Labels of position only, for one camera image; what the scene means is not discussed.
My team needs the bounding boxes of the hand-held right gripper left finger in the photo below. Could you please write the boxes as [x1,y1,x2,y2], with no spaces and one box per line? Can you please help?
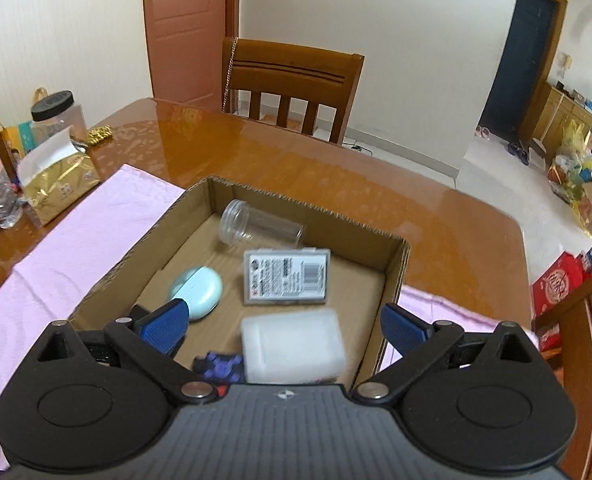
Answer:
[23,298,221,408]

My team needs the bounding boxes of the red gift box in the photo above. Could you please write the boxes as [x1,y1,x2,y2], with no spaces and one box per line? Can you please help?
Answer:
[531,252,585,319]

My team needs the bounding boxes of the yellow plastic bag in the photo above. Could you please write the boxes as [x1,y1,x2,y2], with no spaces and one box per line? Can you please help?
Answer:
[560,119,592,161]

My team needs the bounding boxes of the white plastic bottle black lid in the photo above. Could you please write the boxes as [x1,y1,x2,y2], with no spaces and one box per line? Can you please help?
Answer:
[239,308,347,386]

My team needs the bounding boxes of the mint green oval case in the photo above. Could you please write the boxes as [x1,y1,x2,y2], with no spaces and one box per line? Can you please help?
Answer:
[169,267,223,320]

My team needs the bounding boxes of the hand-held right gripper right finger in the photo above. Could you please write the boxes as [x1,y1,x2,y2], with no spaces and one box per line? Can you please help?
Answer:
[351,303,545,408]

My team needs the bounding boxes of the wooden chair with solid back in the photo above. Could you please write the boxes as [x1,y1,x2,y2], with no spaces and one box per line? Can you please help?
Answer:
[535,254,592,480]

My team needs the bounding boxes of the black toy car red wheels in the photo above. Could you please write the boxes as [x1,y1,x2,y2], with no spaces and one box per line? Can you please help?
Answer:
[193,352,245,397]

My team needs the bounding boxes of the gold tissue pack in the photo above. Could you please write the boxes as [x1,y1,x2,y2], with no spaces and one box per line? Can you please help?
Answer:
[16,127,102,226]

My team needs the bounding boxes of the pink card pack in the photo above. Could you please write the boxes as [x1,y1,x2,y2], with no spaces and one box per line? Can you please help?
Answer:
[243,247,332,306]

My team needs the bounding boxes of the brown wooden door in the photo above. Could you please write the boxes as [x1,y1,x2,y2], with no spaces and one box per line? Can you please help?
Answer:
[142,0,241,111]

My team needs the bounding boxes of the clear jar black lid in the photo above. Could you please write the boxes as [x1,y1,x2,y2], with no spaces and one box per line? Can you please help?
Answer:
[30,90,89,144]

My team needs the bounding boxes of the wooden chair with slatted back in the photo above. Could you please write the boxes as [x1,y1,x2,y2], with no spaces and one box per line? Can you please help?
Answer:
[220,37,365,144]

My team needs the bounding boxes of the pink cloth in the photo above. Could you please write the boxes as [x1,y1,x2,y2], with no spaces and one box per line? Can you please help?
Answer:
[0,163,535,472]

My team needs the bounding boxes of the dark blue door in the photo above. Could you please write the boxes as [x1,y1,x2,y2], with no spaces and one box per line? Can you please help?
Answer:
[478,0,570,141]

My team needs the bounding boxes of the dark slippers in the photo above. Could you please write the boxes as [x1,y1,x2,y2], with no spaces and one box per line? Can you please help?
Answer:
[507,140,532,166]

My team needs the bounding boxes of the wooden cabinet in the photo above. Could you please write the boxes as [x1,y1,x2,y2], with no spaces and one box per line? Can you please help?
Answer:
[518,82,592,161]

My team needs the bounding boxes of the clear plastic jar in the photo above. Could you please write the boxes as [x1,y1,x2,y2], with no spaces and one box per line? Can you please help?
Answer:
[219,198,307,249]

